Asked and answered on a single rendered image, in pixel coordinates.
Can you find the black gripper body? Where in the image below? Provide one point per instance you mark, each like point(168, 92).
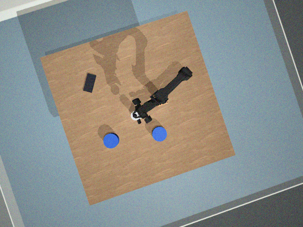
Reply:
point(137, 102)

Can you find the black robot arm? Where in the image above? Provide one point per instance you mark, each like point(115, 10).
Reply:
point(161, 96)

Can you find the blue short cylinder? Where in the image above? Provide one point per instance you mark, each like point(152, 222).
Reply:
point(111, 140)
point(159, 133)

